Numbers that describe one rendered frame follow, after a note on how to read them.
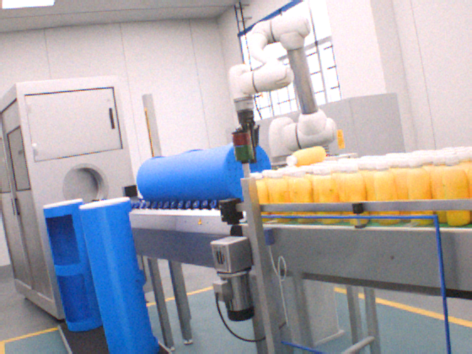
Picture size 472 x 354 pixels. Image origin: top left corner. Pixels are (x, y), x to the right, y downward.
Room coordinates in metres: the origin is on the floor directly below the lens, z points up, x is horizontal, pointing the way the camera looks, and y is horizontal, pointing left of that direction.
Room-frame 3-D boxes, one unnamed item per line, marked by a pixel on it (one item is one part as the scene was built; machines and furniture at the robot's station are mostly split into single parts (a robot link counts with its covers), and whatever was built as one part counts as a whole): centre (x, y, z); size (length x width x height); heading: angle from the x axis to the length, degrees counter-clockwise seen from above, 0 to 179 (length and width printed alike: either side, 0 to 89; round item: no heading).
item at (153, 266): (3.02, 0.56, 0.31); 0.06 x 0.06 x 0.63; 36
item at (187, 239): (3.06, 0.50, 0.79); 2.17 x 0.29 x 0.34; 36
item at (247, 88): (2.25, -0.13, 1.50); 0.13 x 0.11 x 0.16; 67
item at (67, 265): (3.32, 1.17, 0.59); 0.28 x 0.28 x 0.88
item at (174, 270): (3.10, 0.44, 0.31); 0.06 x 0.06 x 0.63; 36
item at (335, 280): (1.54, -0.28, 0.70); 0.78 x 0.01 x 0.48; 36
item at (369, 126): (4.70, -0.72, 0.72); 2.15 x 0.54 x 1.45; 26
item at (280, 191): (1.88, -0.18, 0.99); 0.07 x 0.07 x 0.18
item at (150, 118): (3.61, 0.50, 0.85); 0.06 x 0.06 x 1.70; 36
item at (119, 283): (2.66, 0.70, 0.59); 0.28 x 0.28 x 0.88
